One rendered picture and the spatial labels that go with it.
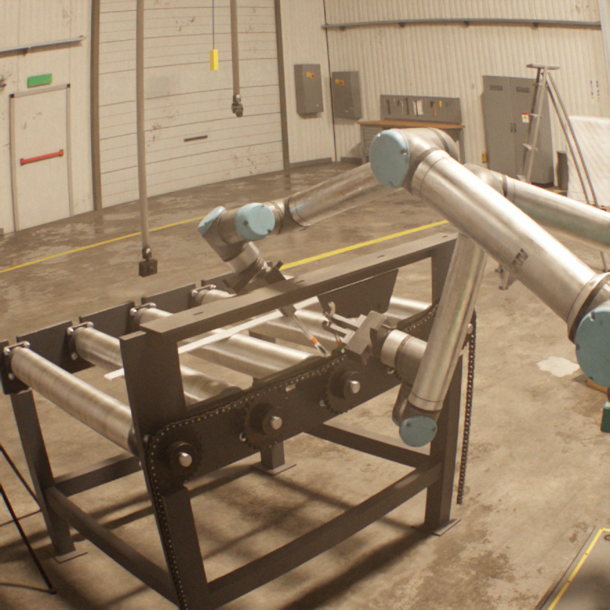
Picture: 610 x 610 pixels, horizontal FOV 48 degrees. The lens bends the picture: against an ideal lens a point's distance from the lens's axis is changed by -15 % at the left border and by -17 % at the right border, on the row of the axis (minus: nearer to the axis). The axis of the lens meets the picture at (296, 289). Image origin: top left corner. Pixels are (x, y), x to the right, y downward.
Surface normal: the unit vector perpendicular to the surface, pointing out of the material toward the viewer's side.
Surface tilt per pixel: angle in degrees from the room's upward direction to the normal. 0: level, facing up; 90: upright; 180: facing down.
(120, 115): 90
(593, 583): 0
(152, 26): 90
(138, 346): 90
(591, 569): 0
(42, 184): 90
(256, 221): 75
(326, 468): 0
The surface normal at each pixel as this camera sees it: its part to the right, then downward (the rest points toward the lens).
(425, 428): -0.06, 0.34
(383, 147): -0.83, 0.14
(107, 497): -0.06, -0.96
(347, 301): 0.71, 0.15
